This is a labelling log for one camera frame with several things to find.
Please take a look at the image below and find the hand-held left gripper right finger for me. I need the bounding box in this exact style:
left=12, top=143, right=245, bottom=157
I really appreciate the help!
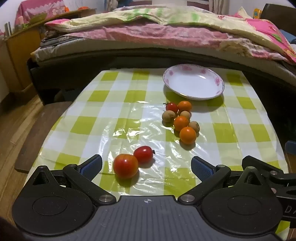
left=178, top=156, right=275, bottom=206

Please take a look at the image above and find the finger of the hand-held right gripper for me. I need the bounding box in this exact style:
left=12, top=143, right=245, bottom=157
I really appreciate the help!
left=242, top=155, right=296, bottom=186

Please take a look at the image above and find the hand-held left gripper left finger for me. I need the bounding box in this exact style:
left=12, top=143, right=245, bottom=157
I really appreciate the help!
left=30, top=154, right=116, bottom=206

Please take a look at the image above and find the large red tomato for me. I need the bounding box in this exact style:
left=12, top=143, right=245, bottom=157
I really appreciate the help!
left=113, top=153, right=139, bottom=179

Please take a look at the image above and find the small orange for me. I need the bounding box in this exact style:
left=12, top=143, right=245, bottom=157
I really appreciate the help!
left=178, top=100, right=192, bottom=113
left=179, top=126, right=197, bottom=145
left=173, top=115, right=190, bottom=132

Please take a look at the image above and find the small red tomato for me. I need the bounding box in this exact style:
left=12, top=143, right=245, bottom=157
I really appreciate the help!
left=133, top=146, right=155, bottom=164
left=163, top=101, right=179, bottom=114

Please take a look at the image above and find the white floral plate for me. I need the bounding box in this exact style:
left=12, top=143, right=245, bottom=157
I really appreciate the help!
left=163, top=64, right=225, bottom=100

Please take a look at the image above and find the dark blue object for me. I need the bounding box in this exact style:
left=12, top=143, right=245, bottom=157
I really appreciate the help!
left=285, top=140, right=296, bottom=160

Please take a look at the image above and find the green checked tablecloth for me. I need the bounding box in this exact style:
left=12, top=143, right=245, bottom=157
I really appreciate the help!
left=24, top=68, right=291, bottom=235

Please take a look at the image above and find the wooden nightstand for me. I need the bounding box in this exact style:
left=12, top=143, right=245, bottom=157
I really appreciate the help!
left=3, top=9, right=97, bottom=93

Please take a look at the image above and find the grey folded cloth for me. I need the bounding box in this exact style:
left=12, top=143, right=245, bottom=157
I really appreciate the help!
left=40, top=34, right=79, bottom=49

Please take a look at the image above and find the blue cloth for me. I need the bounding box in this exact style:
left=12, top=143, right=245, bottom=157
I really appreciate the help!
left=279, top=29, right=296, bottom=44

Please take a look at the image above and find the pink floral quilt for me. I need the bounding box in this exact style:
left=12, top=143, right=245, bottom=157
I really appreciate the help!
left=44, top=19, right=296, bottom=65

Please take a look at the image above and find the dark wooden headboard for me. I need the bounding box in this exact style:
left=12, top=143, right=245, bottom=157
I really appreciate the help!
left=260, top=3, right=296, bottom=35

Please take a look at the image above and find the pink patterned cloth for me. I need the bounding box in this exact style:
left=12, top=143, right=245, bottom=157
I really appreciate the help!
left=15, top=0, right=67, bottom=26

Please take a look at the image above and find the dark bed frame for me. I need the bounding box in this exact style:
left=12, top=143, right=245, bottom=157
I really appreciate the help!
left=26, top=47, right=296, bottom=105

